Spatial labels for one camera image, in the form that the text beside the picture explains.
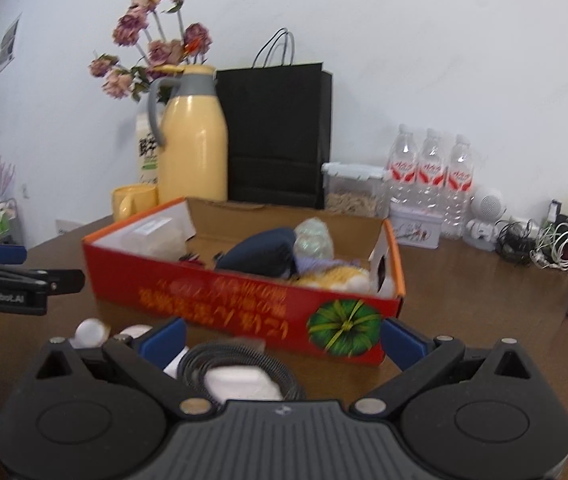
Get white charger case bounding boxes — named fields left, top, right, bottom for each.
left=203, top=365, right=283, bottom=404

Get iridescent plastic wrapped item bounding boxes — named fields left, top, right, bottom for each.
left=293, top=217, right=335, bottom=259

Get clear seed storage container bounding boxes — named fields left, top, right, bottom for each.
left=322, top=162, right=384, bottom=218

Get white plastic bag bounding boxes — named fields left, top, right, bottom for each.
left=120, top=216, right=187, bottom=261

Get dried pink rose bouquet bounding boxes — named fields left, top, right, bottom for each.
left=88, top=0, right=212, bottom=102

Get water bottle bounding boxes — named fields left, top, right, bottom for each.
left=442, top=134, right=474, bottom=238
left=387, top=125, right=418, bottom=205
left=416, top=129, right=446, bottom=211

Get yellow thermos jug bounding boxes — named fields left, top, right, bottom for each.
left=147, top=64, right=229, bottom=204

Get black paper shopping bag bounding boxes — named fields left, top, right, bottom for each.
left=215, top=27, right=334, bottom=210

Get white astronaut figurine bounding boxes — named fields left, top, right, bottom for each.
left=463, top=186, right=506, bottom=252

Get white milk carton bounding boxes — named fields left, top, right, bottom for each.
left=135, top=113, right=158, bottom=184

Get left water bottle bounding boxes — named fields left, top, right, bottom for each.
left=387, top=125, right=418, bottom=205

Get yellow ceramic mug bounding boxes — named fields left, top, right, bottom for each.
left=111, top=183, right=158, bottom=221

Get middle water bottle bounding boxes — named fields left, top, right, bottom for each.
left=416, top=129, right=446, bottom=211

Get yellow plush toy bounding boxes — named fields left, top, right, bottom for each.
left=295, top=266, right=372, bottom=294

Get right water bottle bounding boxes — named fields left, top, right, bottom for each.
left=442, top=134, right=474, bottom=238

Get orange cardboard box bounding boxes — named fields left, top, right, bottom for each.
left=83, top=198, right=405, bottom=366

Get purple folded cloth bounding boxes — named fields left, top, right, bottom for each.
left=295, top=256, right=350, bottom=275

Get tangled black and white cables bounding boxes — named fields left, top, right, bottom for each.
left=494, top=199, right=568, bottom=273

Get white round ball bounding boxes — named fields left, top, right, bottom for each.
left=70, top=318, right=110, bottom=349

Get dark navy pouch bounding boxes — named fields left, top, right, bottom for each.
left=215, top=228, right=298, bottom=278

